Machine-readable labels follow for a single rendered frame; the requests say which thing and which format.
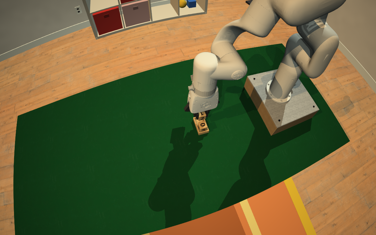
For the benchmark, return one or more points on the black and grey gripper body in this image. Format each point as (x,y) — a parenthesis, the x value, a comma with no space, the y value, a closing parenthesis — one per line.
(199,104)

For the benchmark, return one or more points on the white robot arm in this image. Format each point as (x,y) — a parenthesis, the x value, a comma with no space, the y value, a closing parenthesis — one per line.
(309,51)

